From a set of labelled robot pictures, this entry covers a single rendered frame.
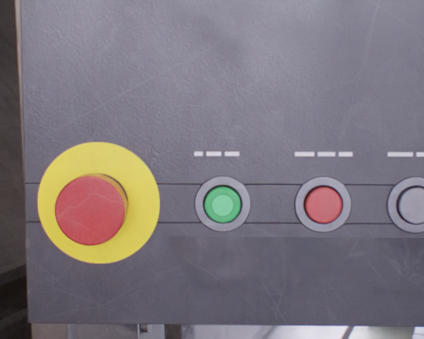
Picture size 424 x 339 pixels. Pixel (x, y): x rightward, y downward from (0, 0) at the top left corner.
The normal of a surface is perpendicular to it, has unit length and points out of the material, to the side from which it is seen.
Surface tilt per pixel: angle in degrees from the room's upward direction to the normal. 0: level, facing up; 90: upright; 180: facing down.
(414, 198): 89
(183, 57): 89
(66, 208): 89
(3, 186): 45
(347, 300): 89
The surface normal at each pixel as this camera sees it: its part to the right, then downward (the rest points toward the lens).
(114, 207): -0.04, 0.11
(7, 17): -0.30, 0.10
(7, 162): 0.70, -0.66
